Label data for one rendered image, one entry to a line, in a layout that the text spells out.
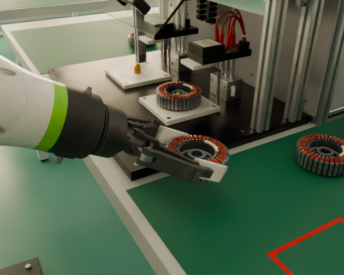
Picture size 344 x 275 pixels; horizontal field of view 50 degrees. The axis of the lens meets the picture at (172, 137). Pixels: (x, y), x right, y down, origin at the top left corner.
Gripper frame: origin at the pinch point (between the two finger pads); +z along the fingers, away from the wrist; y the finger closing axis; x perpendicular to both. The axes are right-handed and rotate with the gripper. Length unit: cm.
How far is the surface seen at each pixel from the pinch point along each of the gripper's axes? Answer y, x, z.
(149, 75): -48, 3, 15
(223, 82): -25.5, 11.7, 21.6
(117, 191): -6.1, -12.8, -7.2
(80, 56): -85, -4, 8
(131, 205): -1.1, -12.5, -6.6
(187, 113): -21.0, 2.0, 11.8
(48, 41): -109, -7, 3
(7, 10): -184, -11, -1
